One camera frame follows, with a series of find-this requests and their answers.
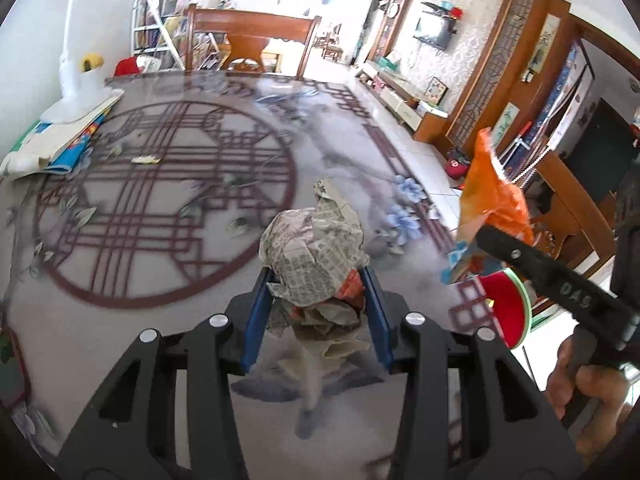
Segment broom handle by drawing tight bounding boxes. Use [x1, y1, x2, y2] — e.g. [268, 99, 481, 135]
[495, 125, 551, 186]

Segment orange snack bag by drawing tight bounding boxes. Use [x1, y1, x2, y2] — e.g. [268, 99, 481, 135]
[440, 127, 536, 286]

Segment wooden dining chair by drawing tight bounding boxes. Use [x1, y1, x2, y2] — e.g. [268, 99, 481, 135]
[185, 4, 322, 78]

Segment small bamboo painting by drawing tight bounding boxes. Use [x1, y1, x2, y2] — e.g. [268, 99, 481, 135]
[492, 102, 518, 143]

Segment red bag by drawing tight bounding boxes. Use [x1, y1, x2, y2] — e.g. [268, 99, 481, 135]
[114, 57, 161, 77]

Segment stack of picture books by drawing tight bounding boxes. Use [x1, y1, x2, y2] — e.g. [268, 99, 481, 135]
[0, 89, 125, 181]

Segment small wooden stool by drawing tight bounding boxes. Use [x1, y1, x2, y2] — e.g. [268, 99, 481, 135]
[322, 25, 343, 58]

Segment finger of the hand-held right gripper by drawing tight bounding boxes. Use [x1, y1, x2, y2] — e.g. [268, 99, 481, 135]
[474, 224, 640, 351]

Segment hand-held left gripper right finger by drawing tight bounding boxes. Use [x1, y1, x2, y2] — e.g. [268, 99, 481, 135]
[361, 266, 583, 480]

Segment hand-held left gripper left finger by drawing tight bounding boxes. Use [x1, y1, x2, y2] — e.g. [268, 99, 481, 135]
[52, 267, 278, 480]

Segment small framed picture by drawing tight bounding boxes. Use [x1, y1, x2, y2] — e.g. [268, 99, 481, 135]
[427, 77, 449, 106]

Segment grey floral tablecloth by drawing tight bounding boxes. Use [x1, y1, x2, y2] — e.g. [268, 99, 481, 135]
[0, 72, 501, 480]

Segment white desk lamp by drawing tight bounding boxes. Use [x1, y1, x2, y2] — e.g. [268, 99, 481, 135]
[40, 0, 126, 123]

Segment wall shelf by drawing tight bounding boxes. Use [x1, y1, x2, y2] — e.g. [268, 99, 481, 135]
[421, 1, 463, 20]

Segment red bucket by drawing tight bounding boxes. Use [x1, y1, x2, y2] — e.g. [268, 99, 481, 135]
[445, 147, 473, 181]

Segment newspaper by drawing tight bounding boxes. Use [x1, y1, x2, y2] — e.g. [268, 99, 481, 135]
[259, 178, 371, 361]

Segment white book rack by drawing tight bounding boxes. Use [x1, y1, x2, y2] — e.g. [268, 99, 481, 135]
[131, 0, 193, 71]

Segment carved wooden chair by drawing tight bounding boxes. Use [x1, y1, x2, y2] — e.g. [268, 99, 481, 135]
[517, 152, 618, 281]

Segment wall poster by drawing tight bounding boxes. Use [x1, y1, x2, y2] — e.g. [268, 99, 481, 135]
[545, 40, 596, 151]

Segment wall television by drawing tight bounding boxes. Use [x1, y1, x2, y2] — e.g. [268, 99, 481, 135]
[414, 15, 453, 51]

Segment person's right hand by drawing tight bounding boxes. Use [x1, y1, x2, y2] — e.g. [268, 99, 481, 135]
[545, 335, 638, 456]

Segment hanging scroll painting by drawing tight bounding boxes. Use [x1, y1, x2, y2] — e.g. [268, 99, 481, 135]
[530, 12, 561, 81]

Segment wooden television cabinet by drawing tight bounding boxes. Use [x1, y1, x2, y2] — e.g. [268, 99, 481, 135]
[357, 60, 451, 143]

